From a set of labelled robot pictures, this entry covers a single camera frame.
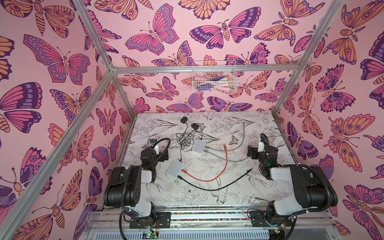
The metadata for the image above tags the white network switch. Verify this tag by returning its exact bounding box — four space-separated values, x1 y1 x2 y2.
166 161 184 179
192 140 206 155

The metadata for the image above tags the grey ethernet cable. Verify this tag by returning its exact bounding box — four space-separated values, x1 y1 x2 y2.
204 149 250 163
205 121 246 151

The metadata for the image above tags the black ethernet cable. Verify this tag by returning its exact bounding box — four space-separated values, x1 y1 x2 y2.
177 168 253 192

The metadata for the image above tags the orange ethernet cable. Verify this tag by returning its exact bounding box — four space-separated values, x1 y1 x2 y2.
181 144 228 183

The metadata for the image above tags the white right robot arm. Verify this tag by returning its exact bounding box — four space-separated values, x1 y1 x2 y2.
247 133 339 221

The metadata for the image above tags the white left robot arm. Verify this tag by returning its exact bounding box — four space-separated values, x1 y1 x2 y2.
103 138 171 221

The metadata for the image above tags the black power adapter left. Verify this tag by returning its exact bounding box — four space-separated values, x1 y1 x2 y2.
181 117 188 124

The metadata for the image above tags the black power adapter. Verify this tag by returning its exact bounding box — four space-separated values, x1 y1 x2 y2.
181 117 188 124
191 123 200 130

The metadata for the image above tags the black power adapter right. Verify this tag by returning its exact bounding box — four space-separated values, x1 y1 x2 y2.
191 123 200 130

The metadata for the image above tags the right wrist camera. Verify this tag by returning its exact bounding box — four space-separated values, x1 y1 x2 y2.
258 142 268 153

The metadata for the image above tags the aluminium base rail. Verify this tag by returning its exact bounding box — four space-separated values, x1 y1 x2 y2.
82 205 341 240

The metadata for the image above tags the white wire basket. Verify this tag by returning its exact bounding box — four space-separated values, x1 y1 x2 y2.
191 60 239 95

